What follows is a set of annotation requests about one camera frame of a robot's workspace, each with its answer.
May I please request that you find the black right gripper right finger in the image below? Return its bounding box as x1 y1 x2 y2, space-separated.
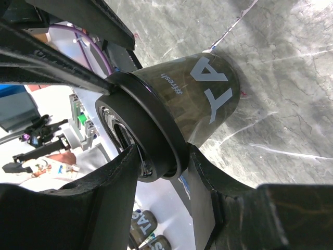
188 145 332 249

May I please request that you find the spare dark cup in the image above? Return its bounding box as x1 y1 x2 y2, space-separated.
130 210 158 245
140 235 172 250

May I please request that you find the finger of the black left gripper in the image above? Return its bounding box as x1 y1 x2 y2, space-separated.
27 0 135 50
1 20 115 95

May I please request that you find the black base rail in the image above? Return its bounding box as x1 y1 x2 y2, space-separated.
102 40 143 72

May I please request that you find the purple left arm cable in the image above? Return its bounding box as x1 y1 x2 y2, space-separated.
49 24 114 79

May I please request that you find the dark translucent coffee cup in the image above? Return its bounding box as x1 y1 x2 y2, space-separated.
133 53 240 147

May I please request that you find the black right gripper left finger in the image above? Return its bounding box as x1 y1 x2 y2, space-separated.
1 146 137 249

